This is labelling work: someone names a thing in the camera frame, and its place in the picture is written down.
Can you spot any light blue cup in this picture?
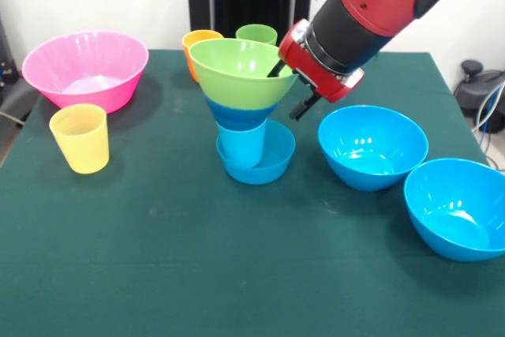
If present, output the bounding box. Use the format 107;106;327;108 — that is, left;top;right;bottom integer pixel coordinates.
215;122;267;168

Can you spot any large pink bowl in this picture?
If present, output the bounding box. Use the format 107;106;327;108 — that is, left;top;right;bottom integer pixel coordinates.
21;29;150;115

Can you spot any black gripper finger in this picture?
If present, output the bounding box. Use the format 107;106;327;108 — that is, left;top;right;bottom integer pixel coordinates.
266;59;286;79
289;92;324;122

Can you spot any large blue bowl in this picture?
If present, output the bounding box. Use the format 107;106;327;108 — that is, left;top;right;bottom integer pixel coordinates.
402;158;505;263
317;105;430;193

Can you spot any black equipment base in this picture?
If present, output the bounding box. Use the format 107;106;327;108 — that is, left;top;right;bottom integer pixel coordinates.
0;17;27;129
453;59;505;117

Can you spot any blue cable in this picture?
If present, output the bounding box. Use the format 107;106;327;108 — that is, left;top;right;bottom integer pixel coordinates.
477;88;505;135

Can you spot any green cup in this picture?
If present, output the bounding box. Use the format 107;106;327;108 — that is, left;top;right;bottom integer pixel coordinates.
235;24;279;47

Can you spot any small ribbed blue bowl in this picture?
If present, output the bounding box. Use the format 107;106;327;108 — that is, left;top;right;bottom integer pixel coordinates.
215;119;297;185

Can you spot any dark green table cloth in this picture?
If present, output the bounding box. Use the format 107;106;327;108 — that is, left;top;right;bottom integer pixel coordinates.
0;48;505;337

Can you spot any yellow ribbed cup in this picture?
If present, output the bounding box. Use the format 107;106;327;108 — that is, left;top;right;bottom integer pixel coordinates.
48;103;110;175

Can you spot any lime green bowl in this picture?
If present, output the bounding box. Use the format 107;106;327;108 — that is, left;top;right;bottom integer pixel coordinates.
189;38;298;111

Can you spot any small dark blue bowl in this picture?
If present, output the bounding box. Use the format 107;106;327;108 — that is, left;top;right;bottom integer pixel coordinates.
204;98;271;133

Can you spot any orange cup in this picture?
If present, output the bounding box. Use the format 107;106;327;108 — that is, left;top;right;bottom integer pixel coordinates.
181;29;225;84

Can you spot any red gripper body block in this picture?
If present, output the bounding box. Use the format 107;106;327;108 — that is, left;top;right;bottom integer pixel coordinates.
278;18;366;104

